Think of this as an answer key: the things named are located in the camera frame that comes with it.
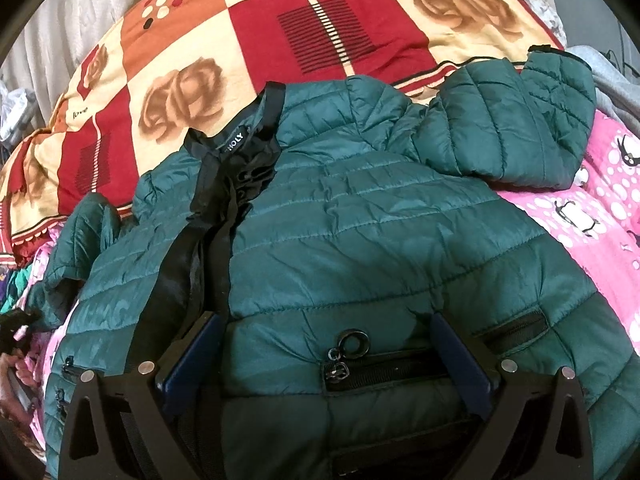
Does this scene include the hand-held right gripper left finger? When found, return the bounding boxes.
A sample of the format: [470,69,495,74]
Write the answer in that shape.
[57,310,231,480]

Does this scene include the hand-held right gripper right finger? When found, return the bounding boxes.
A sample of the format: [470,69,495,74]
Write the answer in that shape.
[430,312,596,480]

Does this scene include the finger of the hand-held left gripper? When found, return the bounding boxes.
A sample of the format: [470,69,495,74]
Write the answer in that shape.
[0,310,33,356]

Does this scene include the green puffer jacket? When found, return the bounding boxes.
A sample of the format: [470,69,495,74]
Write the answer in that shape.
[27,47,640,480]

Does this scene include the green cloth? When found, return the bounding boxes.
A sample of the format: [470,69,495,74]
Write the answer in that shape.
[7,265,36,306]

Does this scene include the pale curtain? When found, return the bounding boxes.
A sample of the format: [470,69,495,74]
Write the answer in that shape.
[0,0,216,146]

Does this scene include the grey garment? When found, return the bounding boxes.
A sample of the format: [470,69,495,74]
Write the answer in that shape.
[565,45,640,136]

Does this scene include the red rose print blanket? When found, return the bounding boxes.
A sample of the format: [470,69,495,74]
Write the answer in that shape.
[0,0,566,261]

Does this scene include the pale floral sheet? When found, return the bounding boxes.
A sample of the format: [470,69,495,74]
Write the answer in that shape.
[515,0,568,48]

